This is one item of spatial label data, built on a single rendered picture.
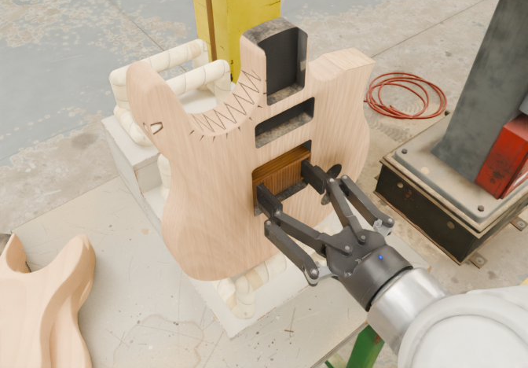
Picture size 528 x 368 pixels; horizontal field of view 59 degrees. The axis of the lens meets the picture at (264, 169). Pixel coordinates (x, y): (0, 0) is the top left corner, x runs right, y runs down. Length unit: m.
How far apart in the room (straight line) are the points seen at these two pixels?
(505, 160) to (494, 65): 0.35
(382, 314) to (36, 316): 0.53
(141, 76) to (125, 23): 3.01
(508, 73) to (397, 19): 1.85
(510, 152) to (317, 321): 1.17
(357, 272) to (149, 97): 0.29
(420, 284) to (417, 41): 2.85
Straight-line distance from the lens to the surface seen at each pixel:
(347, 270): 0.56
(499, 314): 0.32
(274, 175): 0.62
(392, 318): 0.52
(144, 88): 0.44
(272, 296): 0.86
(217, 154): 0.53
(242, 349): 0.84
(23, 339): 0.82
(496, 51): 1.74
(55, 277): 0.85
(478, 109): 1.86
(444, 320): 0.33
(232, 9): 1.92
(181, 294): 0.89
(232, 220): 0.64
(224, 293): 0.83
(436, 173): 2.02
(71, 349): 0.83
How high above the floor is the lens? 1.72
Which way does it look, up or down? 49 degrees down
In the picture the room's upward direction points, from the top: straight up
